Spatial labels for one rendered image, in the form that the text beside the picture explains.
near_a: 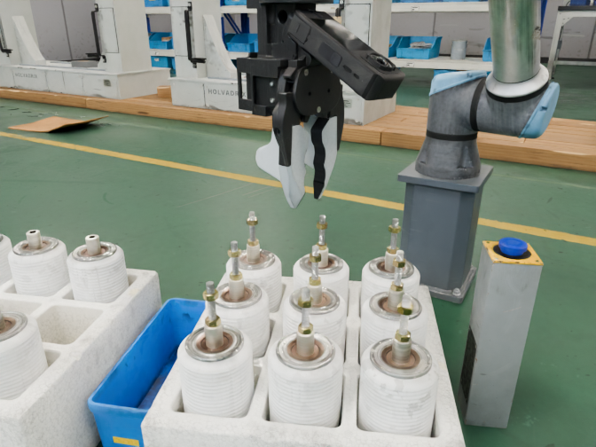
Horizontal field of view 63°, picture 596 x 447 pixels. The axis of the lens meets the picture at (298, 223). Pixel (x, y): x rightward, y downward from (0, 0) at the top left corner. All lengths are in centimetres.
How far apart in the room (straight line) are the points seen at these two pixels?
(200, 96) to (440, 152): 245
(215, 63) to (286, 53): 302
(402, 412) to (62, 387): 47
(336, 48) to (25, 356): 57
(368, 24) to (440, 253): 182
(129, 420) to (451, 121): 86
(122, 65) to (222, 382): 352
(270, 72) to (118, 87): 351
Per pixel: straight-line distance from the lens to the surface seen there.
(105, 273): 91
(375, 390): 61
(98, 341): 84
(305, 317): 60
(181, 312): 102
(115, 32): 400
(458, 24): 912
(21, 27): 516
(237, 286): 72
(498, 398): 90
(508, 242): 79
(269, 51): 51
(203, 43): 354
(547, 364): 112
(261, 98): 51
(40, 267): 97
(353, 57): 43
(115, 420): 81
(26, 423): 75
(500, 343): 84
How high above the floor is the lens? 64
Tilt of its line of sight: 23 degrees down
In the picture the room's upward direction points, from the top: straight up
